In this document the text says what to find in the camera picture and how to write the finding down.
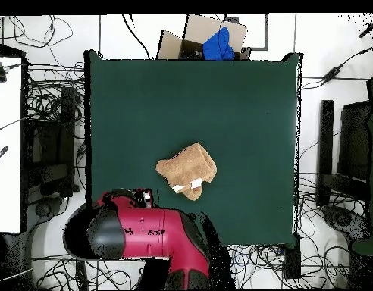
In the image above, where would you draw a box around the black round floor foot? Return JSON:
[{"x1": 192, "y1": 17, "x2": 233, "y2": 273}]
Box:
[{"x1": 33, "y1": 200, "x2": 55, "y2": 218}]

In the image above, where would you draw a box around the blue garment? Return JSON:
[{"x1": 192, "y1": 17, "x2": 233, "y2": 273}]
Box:
[{"x1": 202, "y1": 26, "x2": 236, "y2": 61}]

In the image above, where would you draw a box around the small black box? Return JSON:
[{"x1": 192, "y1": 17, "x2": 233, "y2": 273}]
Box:
[{"x1": 284, "y1": 233, "x2": 302, "y2": 280}]

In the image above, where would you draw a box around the thick black cable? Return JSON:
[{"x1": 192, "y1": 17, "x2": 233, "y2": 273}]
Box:
[{"x1": 121, "y1": 14, "x2": 152, "y2": 60}]

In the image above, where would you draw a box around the black equipment rack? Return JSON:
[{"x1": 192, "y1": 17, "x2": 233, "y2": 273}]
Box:
[{"x1": 24, "y1": 86, "x2": 80, "y2": 198}]

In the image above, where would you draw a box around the open cardboard box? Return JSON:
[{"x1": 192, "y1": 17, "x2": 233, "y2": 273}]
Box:
[{"x1": 156, "y1": 14, "x2": 252, "y2": 61}]

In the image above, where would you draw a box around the black power strip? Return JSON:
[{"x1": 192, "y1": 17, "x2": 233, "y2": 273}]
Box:
[{"x1": 75, "y1": 261, "x2": 89, "y2": 291}]

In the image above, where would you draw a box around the tan terry towel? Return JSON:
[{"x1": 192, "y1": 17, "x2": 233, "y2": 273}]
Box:
[{"x1": 155, "y1": 142, "x2": 218, "y2": 202}]

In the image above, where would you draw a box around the dark green table cloth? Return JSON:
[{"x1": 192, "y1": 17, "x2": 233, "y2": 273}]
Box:
[{"x1": 83, "y1": 49, "x2": 303, "y2": 247}]

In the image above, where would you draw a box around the black upright stand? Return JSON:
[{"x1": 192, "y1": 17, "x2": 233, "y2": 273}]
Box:
[{"x1": 315, "y1": 99, "x2": 334, "y2": 207}]

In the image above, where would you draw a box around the white desk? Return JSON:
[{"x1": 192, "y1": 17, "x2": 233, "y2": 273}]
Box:
[{"x1": 0, "y1": 55, "x2": 24, "y2": 234}]

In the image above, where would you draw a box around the dark grey chair base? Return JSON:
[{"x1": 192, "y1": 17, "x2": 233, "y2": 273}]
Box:
[{"x1": 322, "y1": 205, "x2": 372, "y2": 243}]

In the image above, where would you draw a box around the black power adapter with cable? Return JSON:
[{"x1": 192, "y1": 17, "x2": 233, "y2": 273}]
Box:
[{"x1": 301, "y1": 45, "x2": 373, "y2": 90}]

